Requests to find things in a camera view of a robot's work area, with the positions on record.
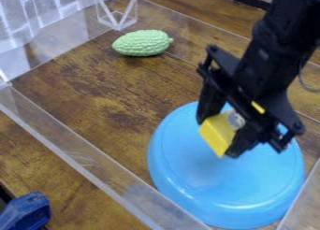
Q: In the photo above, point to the green knobbly toy vegetable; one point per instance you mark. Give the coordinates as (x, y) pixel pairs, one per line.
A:
(142, 43)

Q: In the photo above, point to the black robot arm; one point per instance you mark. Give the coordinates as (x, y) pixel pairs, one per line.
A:
(296, 6)

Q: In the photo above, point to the blue clamp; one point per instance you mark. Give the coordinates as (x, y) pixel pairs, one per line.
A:
(25, 212)

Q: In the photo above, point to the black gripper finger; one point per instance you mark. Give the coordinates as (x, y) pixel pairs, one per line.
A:
(253, 133)
(210, 102)

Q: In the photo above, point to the yellow brick with label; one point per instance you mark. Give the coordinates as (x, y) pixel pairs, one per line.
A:
(218, 129)

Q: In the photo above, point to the blue round tray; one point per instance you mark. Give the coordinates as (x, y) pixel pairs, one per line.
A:
(237, 194)

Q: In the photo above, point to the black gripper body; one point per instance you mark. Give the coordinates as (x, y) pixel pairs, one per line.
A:
(255, 79)

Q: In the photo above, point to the clear acrylic enclosure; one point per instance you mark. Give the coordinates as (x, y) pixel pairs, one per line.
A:
(79, 113)

